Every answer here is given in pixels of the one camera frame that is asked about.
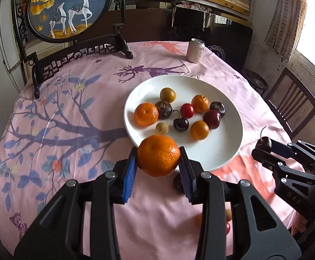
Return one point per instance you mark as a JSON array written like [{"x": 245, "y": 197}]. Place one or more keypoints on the dark wrinkled passion fruit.
[
  {"x": 217, "y": 109},
  {"x": 177, "y": 182},
  {"x": 164, "y": 109}
]

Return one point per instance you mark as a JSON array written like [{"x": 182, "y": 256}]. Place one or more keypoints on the smooth yellow plum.
[{"x": 168, "y": 94}]

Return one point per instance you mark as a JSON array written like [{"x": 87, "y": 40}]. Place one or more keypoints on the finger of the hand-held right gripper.
[
  {"x": 304, "y": 154},
  {"x": 282, "y": 168}
]

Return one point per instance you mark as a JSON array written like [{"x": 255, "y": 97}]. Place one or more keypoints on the pink cloth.
[{"x": 191, "y": 6}]

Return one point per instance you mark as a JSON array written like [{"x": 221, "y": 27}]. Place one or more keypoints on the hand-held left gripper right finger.
[{"x": 186, "y": 176}]

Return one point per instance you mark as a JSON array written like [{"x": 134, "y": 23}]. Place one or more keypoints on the beige patterned curtain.
[{"x": 285, "y": 19}]

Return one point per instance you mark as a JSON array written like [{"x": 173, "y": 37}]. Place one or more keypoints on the round deer screen black stand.
[{"x": 65, "y": 5}]

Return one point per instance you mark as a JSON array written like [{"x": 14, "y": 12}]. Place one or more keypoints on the red cherry tomato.
[
  {"x": 227, "y": 228},
  {"x": 187, "y": 110}
]

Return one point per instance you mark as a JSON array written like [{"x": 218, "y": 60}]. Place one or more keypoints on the large mandarin orange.
[{"x": 146, "y": 114}]

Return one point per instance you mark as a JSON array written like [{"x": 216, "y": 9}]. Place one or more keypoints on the round black stool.
[{"x": 255, "y": 80}]

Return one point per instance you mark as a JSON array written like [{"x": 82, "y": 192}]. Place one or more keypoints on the dark cherry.
[
  {"x": 180, "y": 124},
  {"x": 264, "y": 142}
]

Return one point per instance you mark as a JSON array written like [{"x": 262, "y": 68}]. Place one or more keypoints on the pink printed tablecloth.
[{"x": 78, "y": 100}]

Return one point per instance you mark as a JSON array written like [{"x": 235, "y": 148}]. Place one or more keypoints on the pale beverage can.
[{"x": 196, "y": 51}]

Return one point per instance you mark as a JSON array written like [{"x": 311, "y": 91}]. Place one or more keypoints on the black glossy panel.
[{"x": 228, "y": 35}]

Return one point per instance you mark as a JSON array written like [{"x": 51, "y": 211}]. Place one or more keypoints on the dark wooden slatted chair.
[{"x": 290, "y": 100}]

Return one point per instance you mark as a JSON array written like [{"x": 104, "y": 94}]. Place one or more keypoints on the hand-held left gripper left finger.
[{"x": 129, "y": 176}]

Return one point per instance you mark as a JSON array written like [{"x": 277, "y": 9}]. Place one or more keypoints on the stack of wooden boards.
[{"x": 225, "y": 0}]

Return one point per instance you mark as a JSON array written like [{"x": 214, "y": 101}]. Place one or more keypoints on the person's right hand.
[{"x": 300, "y": 222}]

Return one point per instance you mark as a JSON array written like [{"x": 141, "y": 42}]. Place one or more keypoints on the white leaning boards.
[{"x": 7, "y": 40}]

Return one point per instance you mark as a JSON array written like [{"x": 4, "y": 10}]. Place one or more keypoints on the smooth orange plum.
[
  {"x": 199, "y": 130},
  {"x": 199, "y": 219}
]

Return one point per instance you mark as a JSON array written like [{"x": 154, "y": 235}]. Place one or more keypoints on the white round plate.
[{"x": 220, "y": 146}]

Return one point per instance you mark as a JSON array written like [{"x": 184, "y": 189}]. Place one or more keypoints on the dark red plum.
[{"x": 211, "y": 119}]

